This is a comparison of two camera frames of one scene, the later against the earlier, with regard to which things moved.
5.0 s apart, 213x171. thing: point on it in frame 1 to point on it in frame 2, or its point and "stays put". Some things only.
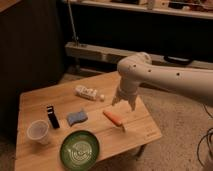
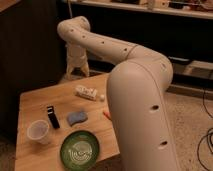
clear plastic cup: (38, 130) stays put
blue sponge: (74, 117) stays put
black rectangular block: (52, 117) stays put
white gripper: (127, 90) to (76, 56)
